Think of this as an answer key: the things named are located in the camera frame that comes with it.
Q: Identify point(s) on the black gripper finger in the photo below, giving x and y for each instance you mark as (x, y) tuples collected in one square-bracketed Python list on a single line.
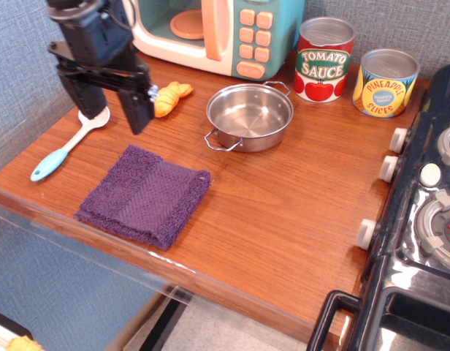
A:
[(138, 106), (87, 96)]

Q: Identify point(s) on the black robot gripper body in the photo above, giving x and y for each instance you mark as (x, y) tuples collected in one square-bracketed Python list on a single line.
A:
[(97, 51)]

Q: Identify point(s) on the purple cloth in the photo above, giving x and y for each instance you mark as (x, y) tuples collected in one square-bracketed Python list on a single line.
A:
[(145, 198)]

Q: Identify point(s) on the orange plush toy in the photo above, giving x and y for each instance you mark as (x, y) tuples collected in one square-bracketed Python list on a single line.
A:
[(169, 97)]

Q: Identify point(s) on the stainless steel pan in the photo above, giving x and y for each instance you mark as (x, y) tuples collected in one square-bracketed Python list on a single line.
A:
[(249, 117)]

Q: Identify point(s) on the toy microwave teal and orange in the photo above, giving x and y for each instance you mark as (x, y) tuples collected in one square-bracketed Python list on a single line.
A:
[(243, 39)]

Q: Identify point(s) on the tomato sauce can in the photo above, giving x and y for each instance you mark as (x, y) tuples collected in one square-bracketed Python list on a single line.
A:
[(323, 57)]

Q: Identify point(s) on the pineapple slices can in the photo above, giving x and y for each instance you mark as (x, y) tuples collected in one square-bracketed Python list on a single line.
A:
[(385, 82)]

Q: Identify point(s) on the white stove knob middle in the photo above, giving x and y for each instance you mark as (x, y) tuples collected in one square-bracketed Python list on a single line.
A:
[(388, 167)]

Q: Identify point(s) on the white stove knob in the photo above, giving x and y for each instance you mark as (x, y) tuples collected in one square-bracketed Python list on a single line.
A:
[(388, 167), (365, 233), (397, 140)]

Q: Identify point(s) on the orange object bottom left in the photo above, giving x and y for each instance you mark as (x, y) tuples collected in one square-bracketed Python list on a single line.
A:
[(23, 343)]

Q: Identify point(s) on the white stove knob lower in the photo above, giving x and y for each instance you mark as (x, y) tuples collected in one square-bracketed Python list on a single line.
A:
[(365, 233)]

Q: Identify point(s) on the white stove knob upper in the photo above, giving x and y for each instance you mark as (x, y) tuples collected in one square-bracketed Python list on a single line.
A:
[(397, 140)]

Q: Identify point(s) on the white round stove button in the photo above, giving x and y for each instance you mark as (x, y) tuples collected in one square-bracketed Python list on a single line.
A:
[(430, 175)]

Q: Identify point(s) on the black toy stove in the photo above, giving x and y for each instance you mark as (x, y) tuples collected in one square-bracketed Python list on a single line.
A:
[(406, 279)]

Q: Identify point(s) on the teal handled white ladle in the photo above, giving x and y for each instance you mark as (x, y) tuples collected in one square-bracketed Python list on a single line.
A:
[(52, 161)]

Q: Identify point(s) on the black oven door handle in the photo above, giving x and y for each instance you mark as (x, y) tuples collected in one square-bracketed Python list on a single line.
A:
[(335, 300)]

